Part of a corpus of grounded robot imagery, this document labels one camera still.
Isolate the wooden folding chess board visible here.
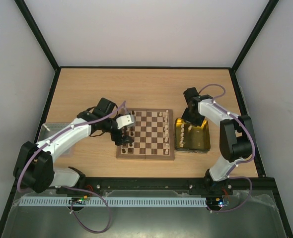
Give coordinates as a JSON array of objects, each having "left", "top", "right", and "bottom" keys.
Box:
[{"left": 116, "top": 108, "right": 175, "bottom": 161}]

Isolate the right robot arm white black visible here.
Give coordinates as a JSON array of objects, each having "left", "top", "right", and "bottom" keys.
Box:
[{"left": 182, "top": 94, "right": 256, "bottom": 194}]

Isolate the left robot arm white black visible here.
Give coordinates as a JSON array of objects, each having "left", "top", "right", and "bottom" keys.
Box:
[{"left": 13, "top": 111, "right": 135, "bottom": 193}]

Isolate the gold metal tray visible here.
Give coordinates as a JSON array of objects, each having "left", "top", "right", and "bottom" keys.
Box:
[{"left": 175, "top": 118, "right": 211, "bottom": 153}]

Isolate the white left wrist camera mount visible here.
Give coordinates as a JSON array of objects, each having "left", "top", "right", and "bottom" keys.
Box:
[{"left": 116, "top": 114, "right": 136, "bottom": 129}]

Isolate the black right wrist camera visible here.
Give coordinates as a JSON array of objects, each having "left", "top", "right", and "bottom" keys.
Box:
[{"left": 183, "top": 87, "right": 199, "bottom": 104}]

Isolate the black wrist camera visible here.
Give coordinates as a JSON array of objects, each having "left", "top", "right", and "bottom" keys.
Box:
[
  {"left": 95, "top": 98, "right": 116, "bottom": 115},
  {"left": 183, "top": 87, "right": 199, "bottom": 104}
]

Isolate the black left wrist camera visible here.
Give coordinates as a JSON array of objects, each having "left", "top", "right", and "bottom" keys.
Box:
[{"left": 95, "top": 98, "right": 116, "bottom": 115}]

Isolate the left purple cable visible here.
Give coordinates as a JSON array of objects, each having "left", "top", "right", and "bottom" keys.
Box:
[{"left": 16, "top": 100, "right": 113, "bottom": 234}]

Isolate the black frame rail front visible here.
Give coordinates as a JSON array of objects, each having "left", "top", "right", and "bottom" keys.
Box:
[{"left": 13, "top": 176, "right": 278, "bottom": 194}]

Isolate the grey slotted cable duct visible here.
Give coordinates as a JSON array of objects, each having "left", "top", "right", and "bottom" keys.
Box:
[{"left": 18, "top": 197, "right": 207, "bottom": 207}]

